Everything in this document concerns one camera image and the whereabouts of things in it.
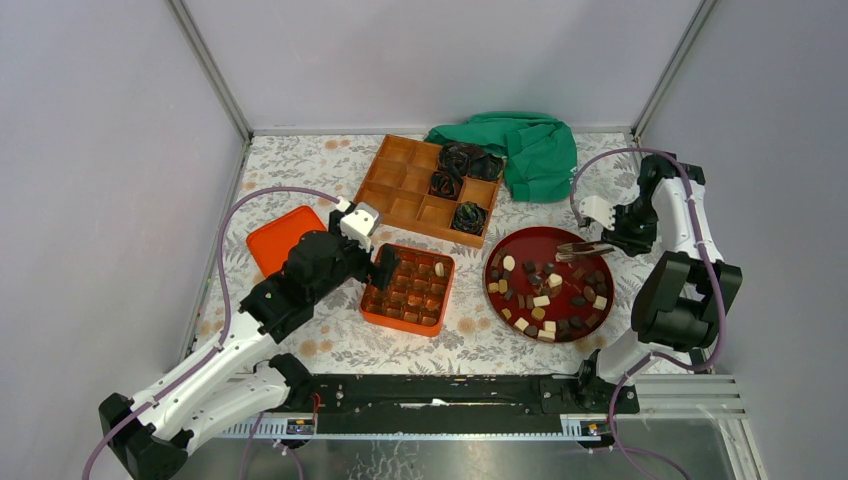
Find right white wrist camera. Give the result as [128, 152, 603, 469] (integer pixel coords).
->
[574, 195, 616, 231]

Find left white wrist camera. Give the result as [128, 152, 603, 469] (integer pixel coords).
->
[336, 196, 382, 253]

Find dark rolled fabric back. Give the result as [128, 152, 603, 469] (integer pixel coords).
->
[438, 142, 505, 182]

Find dark rolled fabric front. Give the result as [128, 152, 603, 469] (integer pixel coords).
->
[450, 201, 488, 236]

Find orange chocolate box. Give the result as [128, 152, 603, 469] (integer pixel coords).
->
[359, 244, 456, 337]

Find wooden compartment organizer tray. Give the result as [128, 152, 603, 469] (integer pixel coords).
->
[355, 135, 502, 248]

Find green cloth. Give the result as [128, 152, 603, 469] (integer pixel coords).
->
[425, 111, 577, 203]

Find aluminium frame rail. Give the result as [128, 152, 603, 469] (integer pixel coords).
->
[135, 372, 763, 480]

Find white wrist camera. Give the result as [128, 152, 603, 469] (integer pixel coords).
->
[574, 195, 616, 231]
[336, 196, 382, 253]

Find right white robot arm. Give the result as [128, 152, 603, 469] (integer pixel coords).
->
[569, 148, 743, 412]

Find dark rolled fabric middle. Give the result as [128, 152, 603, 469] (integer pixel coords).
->
[428, 170, 464, 201]

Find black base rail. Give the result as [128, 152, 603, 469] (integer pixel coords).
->
[272, 374, 613, 436]

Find floral table mat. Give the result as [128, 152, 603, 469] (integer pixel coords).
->
[224, 135, 657, 374]

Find dark rolled fabric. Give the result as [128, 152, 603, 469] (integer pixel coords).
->
[428, 170, 464, 201]
[438, 142, 505, 182]
[450, 201, 488, 236]

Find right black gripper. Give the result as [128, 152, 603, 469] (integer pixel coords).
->
[599, 196, 657, 259]

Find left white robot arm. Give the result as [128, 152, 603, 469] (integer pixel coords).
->
[98, 230, 400, 479]

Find metal serving tongs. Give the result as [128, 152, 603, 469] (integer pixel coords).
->
[555, 240, 615, 263]

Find red round plate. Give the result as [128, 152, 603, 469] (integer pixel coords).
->
[482, 227, 615, 343]

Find orange box lid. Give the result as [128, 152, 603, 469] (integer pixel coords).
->
[246, 205, 326, 278]

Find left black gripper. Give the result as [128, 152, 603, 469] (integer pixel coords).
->
[309, 212, 401, 306]

